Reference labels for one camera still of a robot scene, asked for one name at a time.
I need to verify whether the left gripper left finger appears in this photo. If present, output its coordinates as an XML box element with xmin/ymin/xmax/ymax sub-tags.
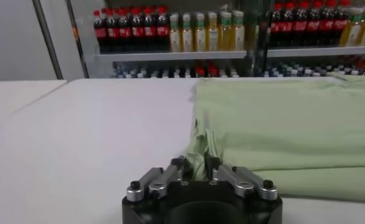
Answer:
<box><xmin>126</xmin><ymin>156</ymin><xmax>186</xmax><ymax>203</ymax></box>

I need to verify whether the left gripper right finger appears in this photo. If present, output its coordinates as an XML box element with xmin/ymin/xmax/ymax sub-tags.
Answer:
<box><xmin>205</xmin><ymin>157</ymin><xmax>279</xmax><ymax>201</ymax></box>

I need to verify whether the light green polo shirt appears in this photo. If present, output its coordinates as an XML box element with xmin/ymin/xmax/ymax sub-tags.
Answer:
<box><xmin>185</xmin><ymin>75</ymin><xmax>365</xmax><ymax>205</ymax></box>

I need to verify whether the small red-cap cola bottle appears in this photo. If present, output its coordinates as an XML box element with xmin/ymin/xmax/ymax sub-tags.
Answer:
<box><xmin>194</xmin><ymin>65</ymin><xmax>206</xmax><ymax>79</ymax></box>
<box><xmin>207</xmin><ymin>65</ymin><xmax>220</xmax><ymax>79</ymax></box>

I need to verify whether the metal drinks shelf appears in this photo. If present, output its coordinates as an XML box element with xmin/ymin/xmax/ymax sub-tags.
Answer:
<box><xmin>88</xmin><ymin>0</ymin><xmax>259</xmax><ymax>79</ymax></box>

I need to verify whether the white beverage display cooler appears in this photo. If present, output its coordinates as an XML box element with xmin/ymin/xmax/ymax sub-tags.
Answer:
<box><xmin>255</xmin><ymin>0</ymin><xmax>365</xmax><ymax>77</ymax></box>

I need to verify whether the black-framed glass cooler door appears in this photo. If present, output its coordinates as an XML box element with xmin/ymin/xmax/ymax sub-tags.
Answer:
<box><xmin>32</xmin><ymin>0</ymin><xmax>91</xmax><ymax>80</ymax></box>

